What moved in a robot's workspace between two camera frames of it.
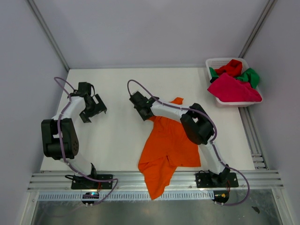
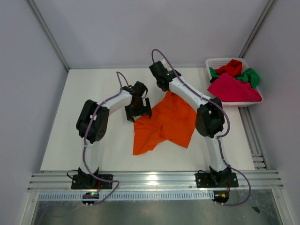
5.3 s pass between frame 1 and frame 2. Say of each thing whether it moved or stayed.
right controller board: stayed
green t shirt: stayed
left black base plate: stayed
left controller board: stayed
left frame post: stayed
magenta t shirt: stayed
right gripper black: moved
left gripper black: moved
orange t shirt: moved
